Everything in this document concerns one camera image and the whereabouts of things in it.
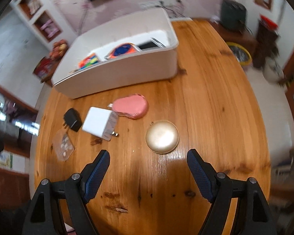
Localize gold round compact case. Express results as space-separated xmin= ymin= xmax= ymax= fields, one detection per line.
xmin=145 ymin=120 xmax=180 ymax=154

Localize multicolour Rubik's cube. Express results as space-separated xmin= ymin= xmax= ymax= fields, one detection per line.
xmin=78 ymin=53 xmax=100 ymax=70

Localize white power adapter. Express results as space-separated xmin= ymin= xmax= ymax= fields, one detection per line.
xmin=82 ymin=107 xmax=119 ymax=141

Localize clear plastic small box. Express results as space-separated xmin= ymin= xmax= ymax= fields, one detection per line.
xmin=52 ymin=129 xmax=75 ymax=161

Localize fruit bowl with apples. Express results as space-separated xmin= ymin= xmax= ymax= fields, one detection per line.
xmin=49 ymin=39 xmax=69 ymax=60

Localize pink correction tape dispenser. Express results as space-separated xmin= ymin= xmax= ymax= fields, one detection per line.
xmin=108 ymin=94 xmax=149 ymax=120

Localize white small bucket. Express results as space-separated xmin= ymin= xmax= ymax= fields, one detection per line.
xmin=263 ymin=57 xmax=284 ymax=83

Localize red round tin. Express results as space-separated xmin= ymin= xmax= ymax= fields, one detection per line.
xmin=33 ymin=57 xmax=54 ymax=80

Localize white wall power strip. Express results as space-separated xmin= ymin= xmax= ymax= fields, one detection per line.
xmin=138 ymin=0 xmax=182 ymax=9

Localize white plastic storage bin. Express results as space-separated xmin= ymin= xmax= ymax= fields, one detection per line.
xmin=52 ymin=8 xmax=179 ymax=99

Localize pink dumbbells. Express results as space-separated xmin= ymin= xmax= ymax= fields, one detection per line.
xmin=40 ymin=19 xmax=60 ymax=39

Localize white children's digital camera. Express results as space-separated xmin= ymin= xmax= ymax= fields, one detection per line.
xmin=137 ymin=38 xmax=165 ymax=50

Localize black power adapter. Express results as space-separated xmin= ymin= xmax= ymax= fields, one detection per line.
xmin=63 ymin=108 xmax=82 ymax=132

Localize dark stand with red lid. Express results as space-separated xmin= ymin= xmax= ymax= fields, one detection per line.
xmin=253 ymin=15 xmax=279 ymax=69

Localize yellow rimmed waste bin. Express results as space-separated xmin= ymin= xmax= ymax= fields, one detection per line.
xmin=226 ymin=42 xmax=252 ymax=66

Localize wooden round table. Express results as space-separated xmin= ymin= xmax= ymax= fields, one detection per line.
xmin=33 ymin=20 xmax=270 ymax=234

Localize orange round tape measure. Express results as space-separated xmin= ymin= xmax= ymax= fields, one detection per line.
xmin=104 ymin=42 xmax=141 ymax=60

